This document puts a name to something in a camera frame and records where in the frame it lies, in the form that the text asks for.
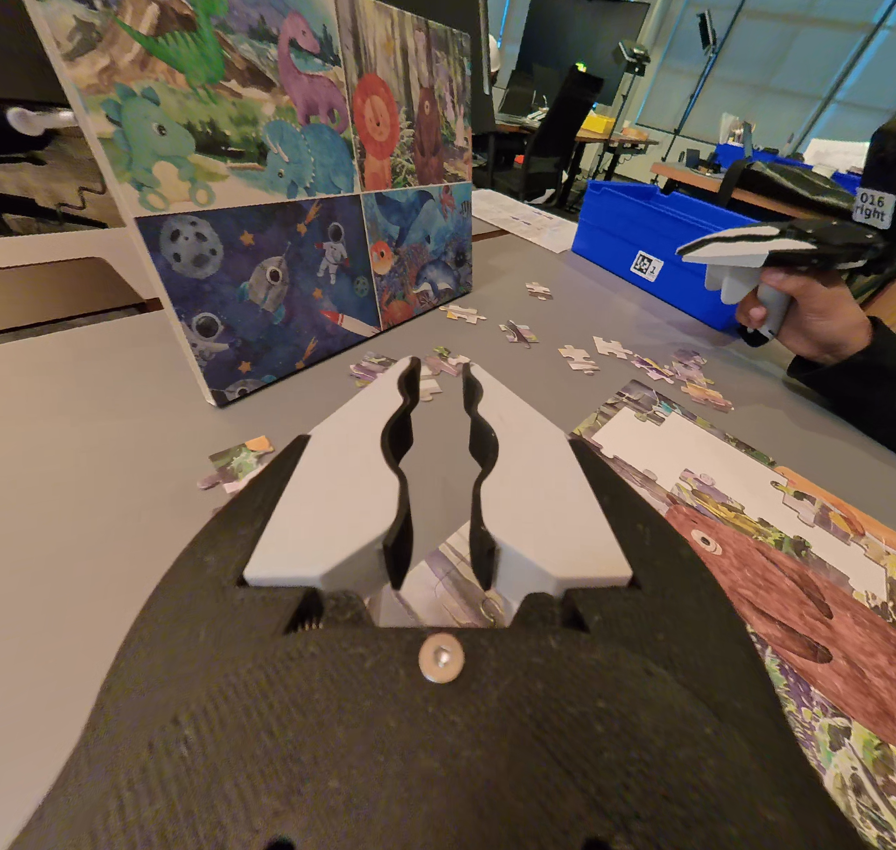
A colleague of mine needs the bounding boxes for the animal jigsaw puzzle board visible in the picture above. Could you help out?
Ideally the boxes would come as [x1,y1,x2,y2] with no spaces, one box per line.
[399,380,896,850]

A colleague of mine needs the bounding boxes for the person's right hand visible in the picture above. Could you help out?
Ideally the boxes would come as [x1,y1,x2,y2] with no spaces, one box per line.
[736,269,876,364]

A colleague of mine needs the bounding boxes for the wooden background desk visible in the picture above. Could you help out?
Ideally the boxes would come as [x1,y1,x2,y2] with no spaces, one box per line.
[574,125,659,179]
[651,160,869,214]

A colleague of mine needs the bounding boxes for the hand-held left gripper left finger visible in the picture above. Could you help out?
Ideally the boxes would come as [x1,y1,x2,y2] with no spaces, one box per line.
[242,355,422,593]

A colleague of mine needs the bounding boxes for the beige table flap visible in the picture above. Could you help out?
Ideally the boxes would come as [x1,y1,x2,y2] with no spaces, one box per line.
[0,257,165,336]

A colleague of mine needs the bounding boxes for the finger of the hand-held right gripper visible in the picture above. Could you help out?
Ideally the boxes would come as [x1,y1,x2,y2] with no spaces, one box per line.
[677,240,870,305]
[689,220,873,246]

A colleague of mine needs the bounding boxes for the person's right forearm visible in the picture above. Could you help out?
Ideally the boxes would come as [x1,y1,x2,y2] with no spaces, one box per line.
[787,314,896,452]

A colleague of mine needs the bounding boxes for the puzzle box with pictures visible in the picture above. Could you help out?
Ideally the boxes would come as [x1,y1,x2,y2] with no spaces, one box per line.
[3,0,476,406]

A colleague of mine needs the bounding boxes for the dark monitor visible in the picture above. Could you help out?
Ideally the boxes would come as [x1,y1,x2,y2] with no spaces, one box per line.
[514,0,652,105]

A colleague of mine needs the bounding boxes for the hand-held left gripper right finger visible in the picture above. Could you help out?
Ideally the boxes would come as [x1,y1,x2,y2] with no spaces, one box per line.
[462,362,634,600]

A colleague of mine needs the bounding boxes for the white stand knob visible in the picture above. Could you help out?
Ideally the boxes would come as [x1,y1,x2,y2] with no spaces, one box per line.
[6,107,78,137]

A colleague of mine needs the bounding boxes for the blue plastic bin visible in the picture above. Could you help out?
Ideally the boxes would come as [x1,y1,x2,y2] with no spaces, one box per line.
[573,180,785,333]
[714,142,863,195]

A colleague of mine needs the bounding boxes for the printed paper sheet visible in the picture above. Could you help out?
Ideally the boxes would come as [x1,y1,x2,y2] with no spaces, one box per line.
[472,188,582,254]

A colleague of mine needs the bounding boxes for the jigsaw pieces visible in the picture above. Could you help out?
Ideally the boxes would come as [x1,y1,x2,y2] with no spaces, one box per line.
[198,279,735,494]

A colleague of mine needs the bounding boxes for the black high-back chair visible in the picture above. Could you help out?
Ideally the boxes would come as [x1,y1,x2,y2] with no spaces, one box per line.
[521,66,606,203]

